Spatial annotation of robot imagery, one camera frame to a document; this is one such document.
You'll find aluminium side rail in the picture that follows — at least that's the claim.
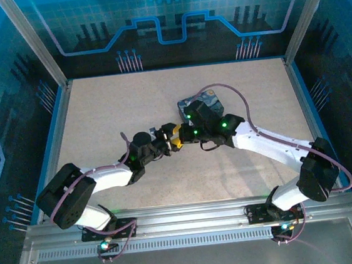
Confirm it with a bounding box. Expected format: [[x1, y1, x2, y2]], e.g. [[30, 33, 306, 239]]
[[282, 51, 351, 198], [23, 81, 87, 224]]

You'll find left base led connector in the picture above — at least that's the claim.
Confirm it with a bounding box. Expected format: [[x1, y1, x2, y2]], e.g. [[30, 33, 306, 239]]
[[97, 238, 120, 253]]

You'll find base led connector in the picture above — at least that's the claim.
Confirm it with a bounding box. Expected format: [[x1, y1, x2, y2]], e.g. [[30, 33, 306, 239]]
[[97, 238, 120, 253], [272, 222, 296, 235]]

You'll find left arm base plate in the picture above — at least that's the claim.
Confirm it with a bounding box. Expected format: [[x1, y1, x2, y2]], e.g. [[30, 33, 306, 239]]
[[80, 216, 140, 243]]

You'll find aluminium frame post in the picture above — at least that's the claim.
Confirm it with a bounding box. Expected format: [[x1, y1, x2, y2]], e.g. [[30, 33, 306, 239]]
[[276, 0, 347, 65], [0, 0, 71, 94]]

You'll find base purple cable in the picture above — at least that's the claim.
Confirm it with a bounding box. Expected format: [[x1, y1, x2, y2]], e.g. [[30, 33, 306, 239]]
[[93, 219, 143, 264], [270, 199, 311, 247]]

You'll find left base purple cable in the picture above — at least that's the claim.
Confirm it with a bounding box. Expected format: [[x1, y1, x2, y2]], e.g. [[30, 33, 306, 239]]
[[93, 219, 143, 264]]

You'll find aluminium front beam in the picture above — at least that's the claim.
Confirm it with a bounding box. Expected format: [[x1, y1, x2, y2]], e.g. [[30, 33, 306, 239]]
[[21, 185, 352, 250]]

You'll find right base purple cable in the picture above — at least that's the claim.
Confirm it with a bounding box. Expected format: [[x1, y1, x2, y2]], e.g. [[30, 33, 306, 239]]
[[270, 199, 311, 247]]

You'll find right base led connector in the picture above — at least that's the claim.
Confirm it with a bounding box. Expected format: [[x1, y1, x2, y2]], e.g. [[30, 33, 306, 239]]
[[272, 222, 296, 235]]

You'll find slotted cable duct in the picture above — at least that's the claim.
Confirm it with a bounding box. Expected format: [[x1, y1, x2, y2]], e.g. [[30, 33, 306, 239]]
[[37, 226, 278, 264]]

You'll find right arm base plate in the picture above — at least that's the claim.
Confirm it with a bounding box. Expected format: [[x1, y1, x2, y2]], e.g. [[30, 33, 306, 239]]
[[245, 199, 306, 226]]

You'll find starry night tin box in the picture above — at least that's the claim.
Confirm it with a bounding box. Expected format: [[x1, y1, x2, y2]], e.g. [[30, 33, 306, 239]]
[[175, 87, 226, 126]]

